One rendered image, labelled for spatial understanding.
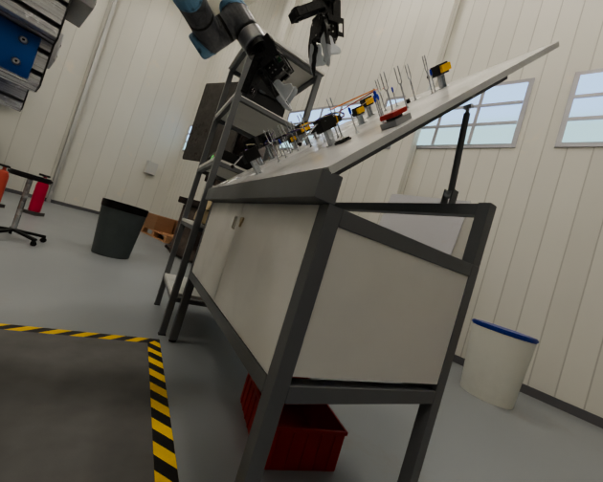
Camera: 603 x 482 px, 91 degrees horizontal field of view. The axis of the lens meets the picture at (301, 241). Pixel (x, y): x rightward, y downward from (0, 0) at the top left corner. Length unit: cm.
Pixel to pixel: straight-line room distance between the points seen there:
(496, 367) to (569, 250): 157
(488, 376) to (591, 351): 122
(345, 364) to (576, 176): 360
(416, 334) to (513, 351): 195
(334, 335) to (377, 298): 14
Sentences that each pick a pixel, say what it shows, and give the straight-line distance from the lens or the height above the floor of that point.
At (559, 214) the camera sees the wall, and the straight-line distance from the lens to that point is 396.
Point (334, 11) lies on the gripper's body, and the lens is 115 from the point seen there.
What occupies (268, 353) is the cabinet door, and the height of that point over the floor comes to 44.
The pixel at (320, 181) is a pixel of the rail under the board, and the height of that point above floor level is 84.
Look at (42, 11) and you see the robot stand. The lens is 84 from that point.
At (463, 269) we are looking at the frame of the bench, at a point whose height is 78.
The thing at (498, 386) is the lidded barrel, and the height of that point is 14.
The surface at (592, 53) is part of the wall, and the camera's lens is 477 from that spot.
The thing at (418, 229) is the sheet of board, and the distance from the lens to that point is 382.
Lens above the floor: 69
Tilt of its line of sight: 2 degrees up
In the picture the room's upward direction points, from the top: 17 degrees clockwise
